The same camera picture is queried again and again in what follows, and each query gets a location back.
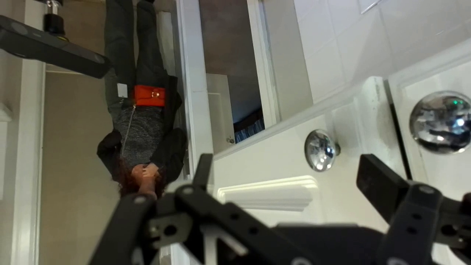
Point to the person in grey clothes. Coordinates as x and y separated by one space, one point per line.
144 150

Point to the chrome door knob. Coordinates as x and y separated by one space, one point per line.
320 150
440 122

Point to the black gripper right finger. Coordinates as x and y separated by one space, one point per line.
418 217

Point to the white upper cabinet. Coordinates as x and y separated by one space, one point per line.
269 177

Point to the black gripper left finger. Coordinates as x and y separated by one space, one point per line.
190 217

